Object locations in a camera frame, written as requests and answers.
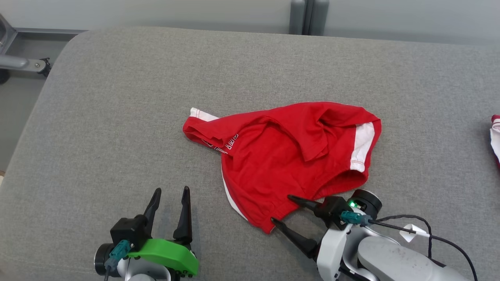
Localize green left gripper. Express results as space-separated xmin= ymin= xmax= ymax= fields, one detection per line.
xmin=127 ymin=186 xmax=199 ymax=277

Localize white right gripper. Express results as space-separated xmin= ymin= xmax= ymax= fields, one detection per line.
xmin=271 ymin=195 xmax=360 ymax=281

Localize red shorts with white stripe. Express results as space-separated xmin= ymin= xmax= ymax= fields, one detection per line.
xmin=182 ymin=101 xmax=382 ymax=234

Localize red jersey with white sleeves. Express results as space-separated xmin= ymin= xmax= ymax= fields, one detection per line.
xmin=490 ymin=114 xmax=500 ymax=168

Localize black left cable, teal plug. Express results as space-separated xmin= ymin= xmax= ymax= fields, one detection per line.
xmin=104 ymin=240 xmax=131 ymax=281

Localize white right cable tag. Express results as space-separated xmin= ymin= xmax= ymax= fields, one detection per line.
xmin=400 ymin=224 xmax=427 ymax=242

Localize grey partition post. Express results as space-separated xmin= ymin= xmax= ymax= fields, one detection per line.
xmin=289 ymin=0 xmax=329 ymax=36

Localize grey metal wheeled frame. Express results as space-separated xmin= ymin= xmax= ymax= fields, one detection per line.
xmin=0 ymin=14 xmax=52 ymax=84

